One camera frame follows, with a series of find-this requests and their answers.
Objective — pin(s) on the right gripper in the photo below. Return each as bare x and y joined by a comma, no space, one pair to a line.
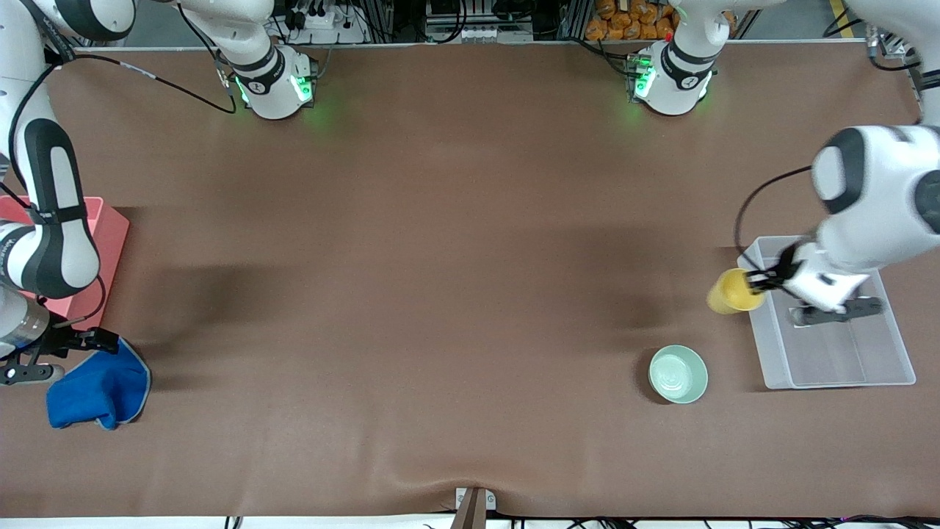
67,340

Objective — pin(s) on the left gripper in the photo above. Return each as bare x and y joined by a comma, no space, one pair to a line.
785,270

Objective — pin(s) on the yellow cup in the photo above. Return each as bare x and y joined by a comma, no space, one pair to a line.
731,294

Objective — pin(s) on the blue cloth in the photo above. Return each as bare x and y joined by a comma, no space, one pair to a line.
95,389

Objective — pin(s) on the light green bowl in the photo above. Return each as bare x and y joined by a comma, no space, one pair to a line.
678,375

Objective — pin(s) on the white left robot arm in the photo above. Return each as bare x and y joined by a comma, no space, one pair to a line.
881,191

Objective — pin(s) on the clear plastic bin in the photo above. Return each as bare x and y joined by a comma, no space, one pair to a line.
830,360

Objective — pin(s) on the pink plastic bin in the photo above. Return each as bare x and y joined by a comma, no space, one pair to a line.
110,235

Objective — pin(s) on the orange bagged items pile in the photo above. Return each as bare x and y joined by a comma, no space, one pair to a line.
631,22

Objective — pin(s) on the brown table mat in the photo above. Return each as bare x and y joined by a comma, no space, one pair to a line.
440,257

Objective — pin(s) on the white power strip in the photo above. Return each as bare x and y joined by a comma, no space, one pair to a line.
323,22

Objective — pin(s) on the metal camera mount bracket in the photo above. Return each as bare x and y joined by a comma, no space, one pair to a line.
474,507

